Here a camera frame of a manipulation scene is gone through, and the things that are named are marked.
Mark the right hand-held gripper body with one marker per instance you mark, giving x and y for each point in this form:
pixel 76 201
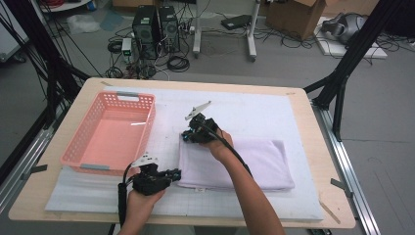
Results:
pixel 204 129

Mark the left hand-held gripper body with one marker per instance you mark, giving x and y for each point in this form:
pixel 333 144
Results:
pixel 148 182

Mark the pink plastic basket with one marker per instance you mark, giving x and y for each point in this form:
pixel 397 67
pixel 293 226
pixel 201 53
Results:
pixel 111 137

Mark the lilac cat print towel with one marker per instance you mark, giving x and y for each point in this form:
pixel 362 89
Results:
pixel 267 166

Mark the person's left hand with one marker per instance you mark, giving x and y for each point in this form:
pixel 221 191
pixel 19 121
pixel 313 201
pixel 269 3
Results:
pixel 142 205

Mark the person's right hand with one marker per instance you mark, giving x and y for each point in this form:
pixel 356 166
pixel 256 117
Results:
pixel 221 147

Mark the white foam grid mat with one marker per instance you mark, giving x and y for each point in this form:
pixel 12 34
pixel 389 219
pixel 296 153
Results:
pixel 261 104

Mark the white power adapter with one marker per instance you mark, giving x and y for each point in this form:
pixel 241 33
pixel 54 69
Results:
pixel 126 47

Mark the black computer tower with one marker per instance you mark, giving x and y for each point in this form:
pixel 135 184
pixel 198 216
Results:
pixel 146 31
pixel 169 27

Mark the black flat device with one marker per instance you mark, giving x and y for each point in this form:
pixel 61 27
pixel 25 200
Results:
pixel 236 22

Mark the blue sheet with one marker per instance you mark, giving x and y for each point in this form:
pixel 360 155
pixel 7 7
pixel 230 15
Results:
pixel 111 20

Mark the brown cardboard box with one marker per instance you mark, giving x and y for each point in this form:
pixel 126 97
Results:
pixel 293 18

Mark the clear plastic bag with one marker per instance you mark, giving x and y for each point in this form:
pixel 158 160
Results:
pixel 81 23

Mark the white flat board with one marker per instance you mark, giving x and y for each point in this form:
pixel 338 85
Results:
pixel 336 49

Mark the round white table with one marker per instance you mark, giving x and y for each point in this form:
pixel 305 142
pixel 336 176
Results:
pixel 65 7

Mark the grey rounded device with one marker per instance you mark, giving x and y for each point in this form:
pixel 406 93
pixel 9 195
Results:
pixel 345 26

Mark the white cabinet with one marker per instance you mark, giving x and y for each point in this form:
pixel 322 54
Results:
pixel 9 39

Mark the white stand frame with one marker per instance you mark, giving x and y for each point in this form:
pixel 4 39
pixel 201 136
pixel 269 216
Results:
pixel 196 32

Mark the grey metal bracket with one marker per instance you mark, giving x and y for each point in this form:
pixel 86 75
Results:
pixel 36 169
pixel 341 186

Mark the aluminium rail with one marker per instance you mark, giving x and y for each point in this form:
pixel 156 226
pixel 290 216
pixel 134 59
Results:
pixel 23 166
pixel 349 169

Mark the black frame post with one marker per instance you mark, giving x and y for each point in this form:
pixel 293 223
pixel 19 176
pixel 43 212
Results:
pixel 355 45
pixel 42 49

